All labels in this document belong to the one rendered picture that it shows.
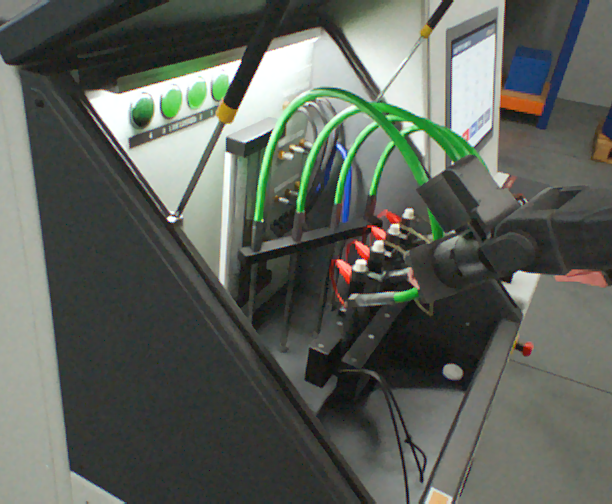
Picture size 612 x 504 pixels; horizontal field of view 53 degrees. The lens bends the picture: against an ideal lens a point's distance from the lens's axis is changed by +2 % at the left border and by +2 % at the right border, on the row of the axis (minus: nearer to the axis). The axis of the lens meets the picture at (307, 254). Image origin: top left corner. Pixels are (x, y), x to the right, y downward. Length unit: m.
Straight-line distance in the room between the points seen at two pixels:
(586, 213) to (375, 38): 0.80
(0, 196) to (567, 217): 0.67
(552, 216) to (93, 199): 0.50
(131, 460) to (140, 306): 0.29
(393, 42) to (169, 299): 0.73
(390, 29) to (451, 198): 0.67
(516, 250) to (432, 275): 0.17
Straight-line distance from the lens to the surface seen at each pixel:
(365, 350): 1.09
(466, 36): 1.51
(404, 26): 1.25
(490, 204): 0.62
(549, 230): 0.56
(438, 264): 0.71
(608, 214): 0.54
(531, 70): 6.26
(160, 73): 0.84
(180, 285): 0.72
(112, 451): 1.01
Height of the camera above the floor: 1.66
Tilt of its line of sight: 31 degrees down
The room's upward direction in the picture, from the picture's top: 8 degrees clockwise
